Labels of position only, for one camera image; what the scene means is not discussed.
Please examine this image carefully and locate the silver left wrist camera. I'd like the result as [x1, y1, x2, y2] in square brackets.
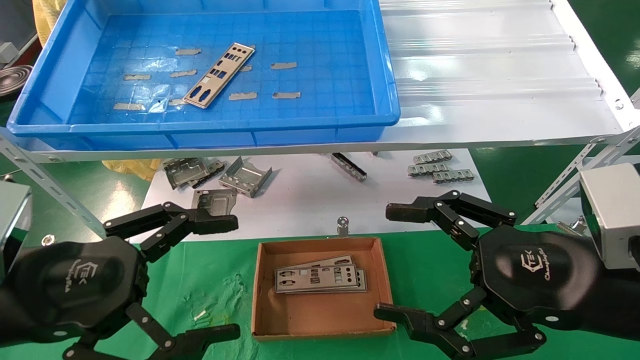
[0, 181, 33, 281]

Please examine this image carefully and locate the blue plastic tray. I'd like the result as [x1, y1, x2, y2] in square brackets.
[7, 0, 402, 151]

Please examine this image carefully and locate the silver IO shield plate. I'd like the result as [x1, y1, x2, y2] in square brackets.
[285, 269, 368, 295]
[285, 254, 356, 272]
[274, 264, 361, 293]
[182, 43, 256, 109]

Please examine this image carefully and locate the green table cloth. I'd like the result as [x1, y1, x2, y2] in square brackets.
[0, 225, 640, 360]

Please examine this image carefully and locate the white corrugated metal shelf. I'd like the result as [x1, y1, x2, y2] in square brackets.
[0, 0, 640, 166]

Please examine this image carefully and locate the grey stamped metal plate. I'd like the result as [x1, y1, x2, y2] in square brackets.
[163, 157, 212, 190]

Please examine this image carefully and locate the small slotted metal bracket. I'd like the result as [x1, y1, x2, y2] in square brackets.
[407, 162, 449, 177]
[413, 150, 453, 165]
[433, 169, 476, 184]

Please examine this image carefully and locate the long narrow metal bar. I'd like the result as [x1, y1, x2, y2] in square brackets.
[327, 152, 368, 182]

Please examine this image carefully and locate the folded metal cage bracket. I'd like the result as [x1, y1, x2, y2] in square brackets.
[218, 156, 273, 198]

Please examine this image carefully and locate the yellow plastic bag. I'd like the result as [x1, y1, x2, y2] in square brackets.
[102, 159, 162, 182]

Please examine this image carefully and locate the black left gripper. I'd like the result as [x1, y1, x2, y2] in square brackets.
[10, 201, 242, 360]

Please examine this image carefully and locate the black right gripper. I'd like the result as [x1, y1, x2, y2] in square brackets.
[373, 189, 602, 360]

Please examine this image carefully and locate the white board panel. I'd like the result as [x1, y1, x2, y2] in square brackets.
[142, 149, 493, 244]

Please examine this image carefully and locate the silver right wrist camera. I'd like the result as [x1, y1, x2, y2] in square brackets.
[579, 162, 640, 273]

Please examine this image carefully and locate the perforated steel angle brace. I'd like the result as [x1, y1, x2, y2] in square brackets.
[0, 134, 107, 236]
[520, 125, 640, 226]

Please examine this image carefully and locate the yellow woven sack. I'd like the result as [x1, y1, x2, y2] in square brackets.
[32, 0, 68, 48]

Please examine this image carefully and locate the brown cardboard box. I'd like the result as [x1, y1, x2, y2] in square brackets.
[251, 236, 397, 342]

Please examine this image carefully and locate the dark coiled roll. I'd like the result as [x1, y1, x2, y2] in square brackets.
[0, 65, 34, 98]

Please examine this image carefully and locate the flat rectangular metal bracket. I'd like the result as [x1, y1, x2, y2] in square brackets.
[191, 188, 238, 217]

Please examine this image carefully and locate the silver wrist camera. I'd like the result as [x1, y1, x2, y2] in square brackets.
[0, 181, 33, 281]
[579, 162, 640, 273]

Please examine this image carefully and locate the dark small metal bracket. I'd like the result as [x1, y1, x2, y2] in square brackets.
[200, 160, 227, 189]

